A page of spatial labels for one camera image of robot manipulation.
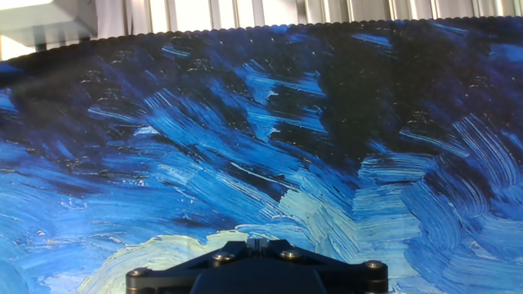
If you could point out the Van Gogh print tablecloth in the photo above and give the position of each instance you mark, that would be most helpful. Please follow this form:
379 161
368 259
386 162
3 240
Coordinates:
245 163

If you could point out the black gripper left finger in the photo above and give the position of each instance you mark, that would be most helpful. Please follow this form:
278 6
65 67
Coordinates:
163 279

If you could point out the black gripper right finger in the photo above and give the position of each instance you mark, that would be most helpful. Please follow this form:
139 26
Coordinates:
355 277

